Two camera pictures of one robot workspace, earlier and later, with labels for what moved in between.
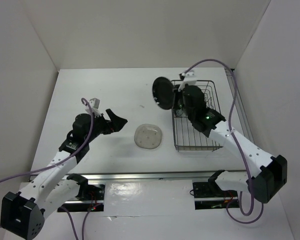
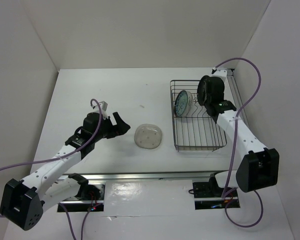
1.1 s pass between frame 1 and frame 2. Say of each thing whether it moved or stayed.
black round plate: moved
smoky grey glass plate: stayed
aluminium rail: stayed
